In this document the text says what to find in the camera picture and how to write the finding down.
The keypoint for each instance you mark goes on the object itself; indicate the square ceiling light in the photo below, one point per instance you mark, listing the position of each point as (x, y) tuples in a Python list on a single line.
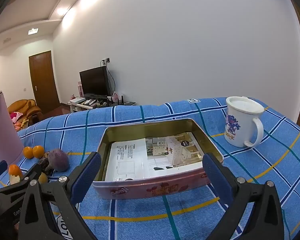
[(33, 31)]

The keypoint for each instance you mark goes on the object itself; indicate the pink flowered cushion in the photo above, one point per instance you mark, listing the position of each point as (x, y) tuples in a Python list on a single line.
[(15, 116)]

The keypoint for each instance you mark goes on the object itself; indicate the small yellow-green fruit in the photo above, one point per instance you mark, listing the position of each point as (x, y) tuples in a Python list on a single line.
[(43, 178)]

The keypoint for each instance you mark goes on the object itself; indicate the orange leather sofa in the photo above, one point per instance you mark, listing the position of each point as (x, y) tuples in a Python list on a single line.
[(27, 107)]

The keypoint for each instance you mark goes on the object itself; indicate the white mug with blue print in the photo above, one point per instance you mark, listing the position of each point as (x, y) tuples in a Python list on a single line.
[(236, 130)]

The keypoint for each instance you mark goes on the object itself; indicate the black television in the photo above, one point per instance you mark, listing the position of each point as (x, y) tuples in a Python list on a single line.
[(93, 82)]

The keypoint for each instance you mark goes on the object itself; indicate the black router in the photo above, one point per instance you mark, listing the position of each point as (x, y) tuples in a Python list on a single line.
[(123, 101)]

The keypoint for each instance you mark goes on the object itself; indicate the lilac electric kettle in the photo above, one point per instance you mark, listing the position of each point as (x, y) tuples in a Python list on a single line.
[(2, 130)]

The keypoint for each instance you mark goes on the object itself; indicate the white television stand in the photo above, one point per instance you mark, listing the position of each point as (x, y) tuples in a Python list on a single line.
[(76, 107)]

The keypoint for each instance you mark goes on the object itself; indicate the brown wooden door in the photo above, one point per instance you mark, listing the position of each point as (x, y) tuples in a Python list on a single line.
[(43, 80)]

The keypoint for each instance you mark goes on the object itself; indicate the partly peeled tangerine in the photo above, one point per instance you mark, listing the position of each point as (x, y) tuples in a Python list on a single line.
[(14, 171)]

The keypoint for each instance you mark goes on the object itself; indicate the purple radish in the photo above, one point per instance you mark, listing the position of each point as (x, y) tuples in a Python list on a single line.
[(60, 158)]

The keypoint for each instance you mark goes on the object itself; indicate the flat white box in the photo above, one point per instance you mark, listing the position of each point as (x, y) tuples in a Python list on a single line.
[(76, 100)]

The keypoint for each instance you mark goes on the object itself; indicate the pink tin box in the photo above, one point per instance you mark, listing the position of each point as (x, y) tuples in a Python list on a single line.
[(152, 190)]

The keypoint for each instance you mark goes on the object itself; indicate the white wall socket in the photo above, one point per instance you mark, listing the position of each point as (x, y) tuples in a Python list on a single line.
[(107, 60)]

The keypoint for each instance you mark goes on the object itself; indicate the dark brown taro piece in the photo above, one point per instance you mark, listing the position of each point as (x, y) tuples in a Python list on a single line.
[(43, 162)]

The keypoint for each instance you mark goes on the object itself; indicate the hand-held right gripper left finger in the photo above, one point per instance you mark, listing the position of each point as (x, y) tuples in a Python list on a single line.
[(86, 180)]

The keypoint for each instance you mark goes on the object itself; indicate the orange tangerine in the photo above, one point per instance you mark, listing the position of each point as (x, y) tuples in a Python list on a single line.
[(27, 153), (38, 151)]

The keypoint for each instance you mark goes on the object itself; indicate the blue plaid blanket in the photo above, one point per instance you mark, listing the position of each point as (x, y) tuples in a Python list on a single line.
[(165, 115)]

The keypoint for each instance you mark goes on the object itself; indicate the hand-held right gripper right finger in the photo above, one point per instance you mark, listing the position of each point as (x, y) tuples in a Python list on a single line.
[(214, 177)]

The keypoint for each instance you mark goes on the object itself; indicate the pink box beside television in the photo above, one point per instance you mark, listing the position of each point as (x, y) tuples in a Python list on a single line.
[(80, 90)]

